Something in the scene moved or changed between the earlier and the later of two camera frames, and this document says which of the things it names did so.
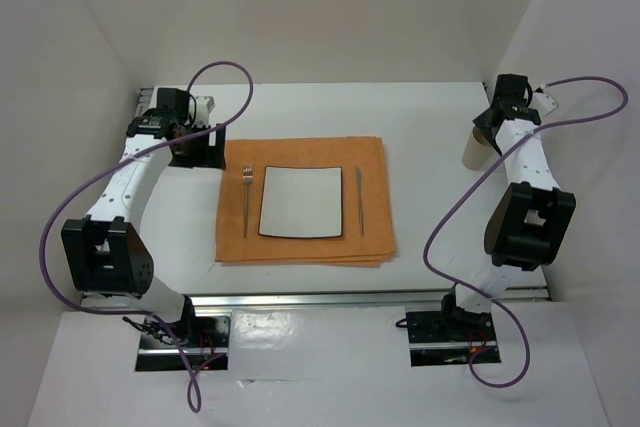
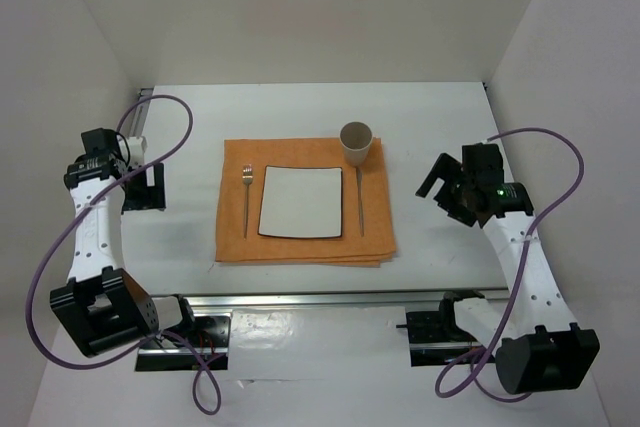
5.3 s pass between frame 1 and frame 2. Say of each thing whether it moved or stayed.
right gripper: moved
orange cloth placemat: stayed
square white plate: stayed
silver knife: stayed
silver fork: stayed
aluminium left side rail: stayed
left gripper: moved
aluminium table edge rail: stayed
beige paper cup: moved
